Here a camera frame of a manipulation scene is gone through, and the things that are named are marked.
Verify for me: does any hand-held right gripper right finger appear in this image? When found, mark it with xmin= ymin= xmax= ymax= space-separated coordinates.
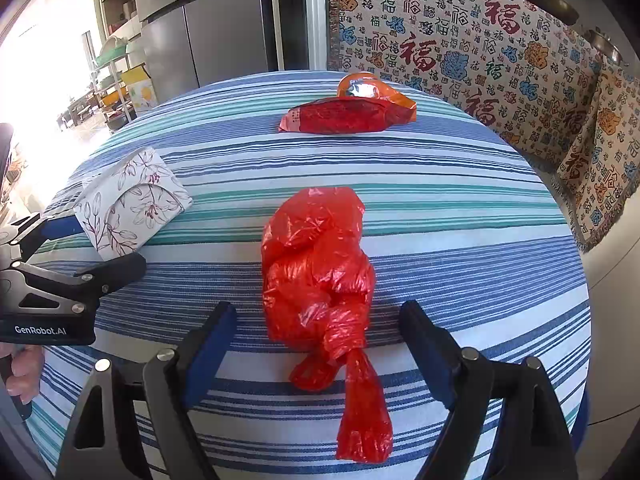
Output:
xmin=399 ymin=300 xmax=581 ymax=480

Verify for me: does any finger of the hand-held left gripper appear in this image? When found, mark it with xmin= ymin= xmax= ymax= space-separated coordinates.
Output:
xmin=7 ymin=211 xmax=82 ymax=257
xmin=11 ymin=252 xmax=147 ymax=312

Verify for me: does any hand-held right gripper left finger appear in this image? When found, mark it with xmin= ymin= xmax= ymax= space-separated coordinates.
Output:
xmin=55 ymin=301 xmax=238 ymax=480

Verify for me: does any floral tissue pack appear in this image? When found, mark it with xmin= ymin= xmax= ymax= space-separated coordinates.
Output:
xmin=73 ymin=146 xmax=194 ymax=262

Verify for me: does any red plastic bag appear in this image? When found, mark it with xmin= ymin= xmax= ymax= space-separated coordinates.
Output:
xmin=261 ymin=186 xmax=393 ymax=463

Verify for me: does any person's left hand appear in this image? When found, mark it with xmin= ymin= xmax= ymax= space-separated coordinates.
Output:
xmin=0 ymin=342 xmax=46 ymax=406

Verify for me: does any blue striped tablecloth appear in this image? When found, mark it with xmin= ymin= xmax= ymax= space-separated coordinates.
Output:
xmin=25 ymin=70 xmax=593 ymax=480

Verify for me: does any metal shelf rack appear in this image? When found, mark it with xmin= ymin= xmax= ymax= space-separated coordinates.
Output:
xmin=82 ymin=30 xmax=146 ymax=126

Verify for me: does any yellow cardboard box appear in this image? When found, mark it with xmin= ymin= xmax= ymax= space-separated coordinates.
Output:
xmin=120 ymin=62 xmax=156 ymax=113

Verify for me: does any green plastic basket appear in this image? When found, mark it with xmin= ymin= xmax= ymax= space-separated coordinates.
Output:
xmin=95 ymin=35 xmax=136 ymax=68

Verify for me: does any long red snack packet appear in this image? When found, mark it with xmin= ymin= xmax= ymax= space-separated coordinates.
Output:
xmin=278 ymin=99 xmax=401 ymax=136

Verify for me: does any orange snack packet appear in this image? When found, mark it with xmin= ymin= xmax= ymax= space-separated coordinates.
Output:
xmin=336 ymin=72 xmax=417 ymax=123

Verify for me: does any silver refrigerator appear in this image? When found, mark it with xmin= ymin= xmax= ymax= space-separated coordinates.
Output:
xmin=132 ymin=0 xmax=281 ymax=106

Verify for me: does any printed blanket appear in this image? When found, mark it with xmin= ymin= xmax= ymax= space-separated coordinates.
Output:
xmin=325 ymin=0 xmax=640 ymax=253

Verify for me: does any small steel pan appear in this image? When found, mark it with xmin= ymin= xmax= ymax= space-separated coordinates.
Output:
xmin=582 ymin=27 xmax=631 ymax=68

